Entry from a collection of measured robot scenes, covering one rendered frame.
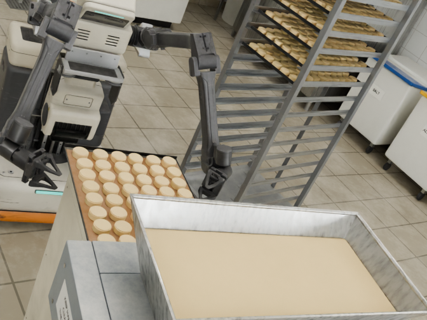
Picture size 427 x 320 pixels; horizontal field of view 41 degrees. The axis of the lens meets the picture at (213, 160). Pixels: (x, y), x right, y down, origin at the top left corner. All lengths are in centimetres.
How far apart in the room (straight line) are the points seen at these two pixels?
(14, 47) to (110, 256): 170
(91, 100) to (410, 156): 308
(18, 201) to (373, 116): 334
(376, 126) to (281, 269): 406
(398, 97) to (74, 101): 317
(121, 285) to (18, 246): 175
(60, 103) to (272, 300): 168
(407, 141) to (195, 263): 401
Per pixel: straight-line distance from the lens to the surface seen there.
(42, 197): 274
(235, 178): 356
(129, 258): 113
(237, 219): 116
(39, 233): 288
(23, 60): 270
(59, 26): 184
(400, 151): 498
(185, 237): 109
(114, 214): 163
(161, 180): 183
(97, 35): 239
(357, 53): 297
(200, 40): 203
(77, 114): 253
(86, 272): 107
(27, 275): 268
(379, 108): 512
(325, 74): 307
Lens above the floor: 193
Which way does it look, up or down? 29 degrees down
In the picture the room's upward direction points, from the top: 25 degrees clockwise
